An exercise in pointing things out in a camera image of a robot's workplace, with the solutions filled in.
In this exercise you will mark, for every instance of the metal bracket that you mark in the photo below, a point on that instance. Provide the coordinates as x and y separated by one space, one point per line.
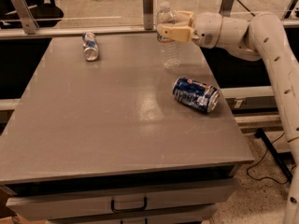
226 7
148 14
28 23

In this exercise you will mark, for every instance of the blue silver soda can far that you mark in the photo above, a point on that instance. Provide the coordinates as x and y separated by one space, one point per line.
90 47

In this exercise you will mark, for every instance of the black drawer handle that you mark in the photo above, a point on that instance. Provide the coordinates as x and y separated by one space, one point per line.
124 206

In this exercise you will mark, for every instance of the grey table drawer upper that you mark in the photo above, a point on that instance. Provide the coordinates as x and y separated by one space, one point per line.
89 203

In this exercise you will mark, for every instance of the black office chair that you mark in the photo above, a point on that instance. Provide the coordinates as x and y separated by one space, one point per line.
45 12

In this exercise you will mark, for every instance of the black stand leg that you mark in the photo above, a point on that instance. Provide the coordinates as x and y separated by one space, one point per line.
280 162

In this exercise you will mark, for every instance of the blue soda can right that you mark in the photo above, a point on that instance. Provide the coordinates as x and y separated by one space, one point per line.
195 94

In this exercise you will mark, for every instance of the metal bracket left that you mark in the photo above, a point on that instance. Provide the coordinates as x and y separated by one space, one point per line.
28 23

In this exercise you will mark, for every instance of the clear plastic water bottle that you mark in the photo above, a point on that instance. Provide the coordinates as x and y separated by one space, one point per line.
170 49

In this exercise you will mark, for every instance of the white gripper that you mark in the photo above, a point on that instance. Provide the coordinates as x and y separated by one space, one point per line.
207 29

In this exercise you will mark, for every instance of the grey lower drawer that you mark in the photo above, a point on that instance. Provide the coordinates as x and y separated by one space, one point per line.
174 215

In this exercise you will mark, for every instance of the metal bracket right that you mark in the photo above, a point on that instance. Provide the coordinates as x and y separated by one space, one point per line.
226 7

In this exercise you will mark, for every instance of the clear acrylic barrier panel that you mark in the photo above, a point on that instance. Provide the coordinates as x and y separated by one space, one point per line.
103 13

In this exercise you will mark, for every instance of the metal bracket middle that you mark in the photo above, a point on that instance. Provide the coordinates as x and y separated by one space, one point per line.
148 14

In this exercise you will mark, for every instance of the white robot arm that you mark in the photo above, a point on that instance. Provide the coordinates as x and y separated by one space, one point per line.
262 38

